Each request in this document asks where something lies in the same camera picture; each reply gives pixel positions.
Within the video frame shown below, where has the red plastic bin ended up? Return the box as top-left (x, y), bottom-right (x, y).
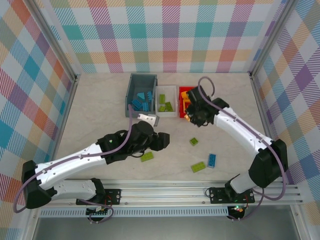
top-left (178, 86), bottom-right (198, 119)

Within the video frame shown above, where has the white plastic bin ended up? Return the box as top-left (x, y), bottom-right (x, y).
top-left (155, 85), bottom-right (178, 119)

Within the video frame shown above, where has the grey plastic bin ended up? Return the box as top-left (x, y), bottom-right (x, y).
top-left (124, 73), bottom-right (159, 119)

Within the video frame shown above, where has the small controller board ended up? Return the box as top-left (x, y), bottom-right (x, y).
top-left (229, 204), bottom-right (246, 215)
top-left (86, 206), bottom-right (111, 216)

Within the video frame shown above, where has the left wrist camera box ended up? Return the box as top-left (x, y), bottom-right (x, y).
top-left (137, 113), bottom-right (160, 127)

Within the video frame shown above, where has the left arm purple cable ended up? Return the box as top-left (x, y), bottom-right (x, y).
top-left (12, 104), bottom-right (133, 224)

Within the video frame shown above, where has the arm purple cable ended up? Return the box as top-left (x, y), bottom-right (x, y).
top-left (197, 76), bottom-right (288, 223)
top-left (12, 104), bottom-right (133, 224)

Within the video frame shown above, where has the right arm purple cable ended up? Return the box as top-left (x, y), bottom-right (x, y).
top-left (197, 76), bottom-right (288, 223)

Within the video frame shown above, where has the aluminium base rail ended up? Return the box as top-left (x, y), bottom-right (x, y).
top-left (27, 179), bottom-right (305, 208)

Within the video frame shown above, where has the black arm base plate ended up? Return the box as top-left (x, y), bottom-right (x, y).
top-left (76, 188), bottom-right (122, 206)
top-left (208, 187), bottom-right (256, 205)

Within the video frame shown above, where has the aluminium side rail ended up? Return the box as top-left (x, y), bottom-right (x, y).
top-left (46, 74), bottom-right (81, 187)
top-left (248, 72), bottom-right (273, 141)

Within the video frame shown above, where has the slotted grey cable duct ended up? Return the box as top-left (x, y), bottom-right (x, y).
top-left (38, 208), bottom-right (230, 218)

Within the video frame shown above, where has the aluminium frame post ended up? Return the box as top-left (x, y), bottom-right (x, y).
top-left (248, 0), bottom-right (298, 78)
top-left (29, 0), bottom-right (81, 83)

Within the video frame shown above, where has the aluminium frame leg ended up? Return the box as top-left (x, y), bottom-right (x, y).
top-left (26, 206), bottom-right (41, 240)
top-left (291, 203), bottom-right (310, 240)

